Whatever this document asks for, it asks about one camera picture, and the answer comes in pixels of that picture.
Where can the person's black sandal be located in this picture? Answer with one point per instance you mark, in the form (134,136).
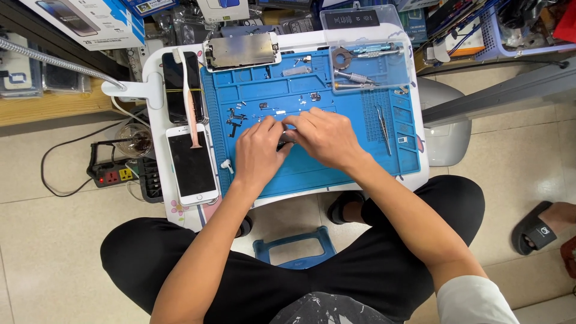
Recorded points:
(339,209)
(245,227)

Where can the white smartphone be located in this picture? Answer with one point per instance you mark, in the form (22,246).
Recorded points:
(192,164)

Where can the thin silver screwdriver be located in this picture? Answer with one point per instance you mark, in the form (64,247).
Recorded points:
(355,85)

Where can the phone display with metal plate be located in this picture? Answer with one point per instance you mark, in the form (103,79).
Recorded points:
(242,50)

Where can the person's right fingers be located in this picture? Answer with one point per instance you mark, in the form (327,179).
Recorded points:
(306,121)

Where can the white earbud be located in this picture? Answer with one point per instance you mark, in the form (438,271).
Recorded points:
(226,164)

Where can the white phone box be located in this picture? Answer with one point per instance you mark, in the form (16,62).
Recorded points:
(90,22)

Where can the person's left hand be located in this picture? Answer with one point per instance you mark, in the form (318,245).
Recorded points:
(254,153)

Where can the grey metal rail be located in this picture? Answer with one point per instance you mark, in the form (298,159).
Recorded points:
(499,94)

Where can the blue plastic stool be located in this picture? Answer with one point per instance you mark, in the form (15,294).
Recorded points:
(265,254)

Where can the wooden shelf with packets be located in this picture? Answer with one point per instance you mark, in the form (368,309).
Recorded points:
(40,103)

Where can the black phone battery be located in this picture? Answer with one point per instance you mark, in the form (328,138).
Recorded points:
(352,19)

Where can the white plastic bin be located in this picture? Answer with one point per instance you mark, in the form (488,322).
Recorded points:
(445,130)

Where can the black slide sandal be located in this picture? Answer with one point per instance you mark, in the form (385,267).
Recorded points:
(535,234)

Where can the pink toothbrush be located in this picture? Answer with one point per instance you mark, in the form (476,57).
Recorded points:
(190,99)

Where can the white small work table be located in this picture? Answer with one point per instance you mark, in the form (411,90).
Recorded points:
(288,41)

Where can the white lamp clamp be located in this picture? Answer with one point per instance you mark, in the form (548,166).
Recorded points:
(144,87)

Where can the lavender plastic basket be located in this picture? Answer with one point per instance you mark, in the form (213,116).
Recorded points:
(495,40)

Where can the heap of phone accessory packets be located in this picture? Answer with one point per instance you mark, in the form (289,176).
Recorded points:
(270,15)

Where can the person's black trousers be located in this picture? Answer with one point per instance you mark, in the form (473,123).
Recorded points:
(139,265)

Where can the clear plastic tool box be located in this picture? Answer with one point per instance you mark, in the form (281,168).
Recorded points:
(391,31)

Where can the black power strip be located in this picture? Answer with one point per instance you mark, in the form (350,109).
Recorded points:
(112,176)

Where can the blue silicone repair mat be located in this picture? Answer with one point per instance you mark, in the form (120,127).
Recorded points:
(342,189)

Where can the person's right hand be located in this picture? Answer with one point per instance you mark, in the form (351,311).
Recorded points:
(335,139)

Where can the glass cup with drink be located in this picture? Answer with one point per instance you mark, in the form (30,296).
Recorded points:
(135,140)

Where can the silver knurled screwdriver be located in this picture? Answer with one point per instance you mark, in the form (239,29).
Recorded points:
(355,76)

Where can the silver tweezers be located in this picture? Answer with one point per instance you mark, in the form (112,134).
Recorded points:
(384,128)

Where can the scattered small screws and parts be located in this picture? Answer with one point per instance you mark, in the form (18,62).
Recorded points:
(310,96)

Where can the person's white sleeve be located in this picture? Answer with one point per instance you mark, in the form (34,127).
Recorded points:
(474,301)

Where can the teal screwdriver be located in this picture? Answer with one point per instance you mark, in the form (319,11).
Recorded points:
(375,48)

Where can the small black phone part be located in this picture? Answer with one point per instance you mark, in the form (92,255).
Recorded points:
(286,143)

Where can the black phone with rubber band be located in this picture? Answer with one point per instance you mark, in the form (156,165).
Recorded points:
(175,90)

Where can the person's black printed shirt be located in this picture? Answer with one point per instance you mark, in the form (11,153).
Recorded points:
(328,310)

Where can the black plastic tray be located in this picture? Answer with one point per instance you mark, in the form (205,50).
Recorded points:
(150,180)

